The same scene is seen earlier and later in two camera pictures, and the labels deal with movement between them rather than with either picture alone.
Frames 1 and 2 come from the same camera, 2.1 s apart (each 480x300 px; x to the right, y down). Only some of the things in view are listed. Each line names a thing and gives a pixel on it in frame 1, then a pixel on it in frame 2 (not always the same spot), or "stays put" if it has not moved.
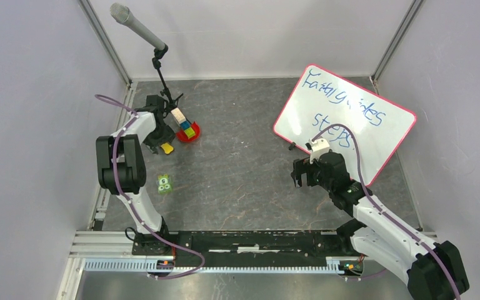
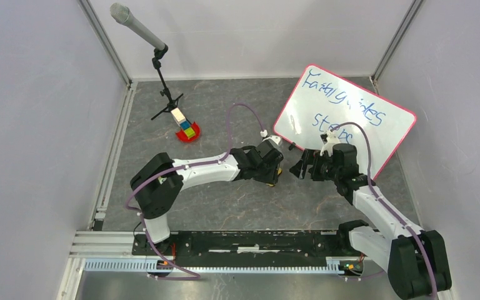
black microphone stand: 170,104 stays put
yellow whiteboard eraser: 167,148 to 279,172
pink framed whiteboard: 320,98 stays put
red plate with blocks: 189,132 stays put
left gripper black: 168,136 to 272,177
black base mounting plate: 246,248 stays put
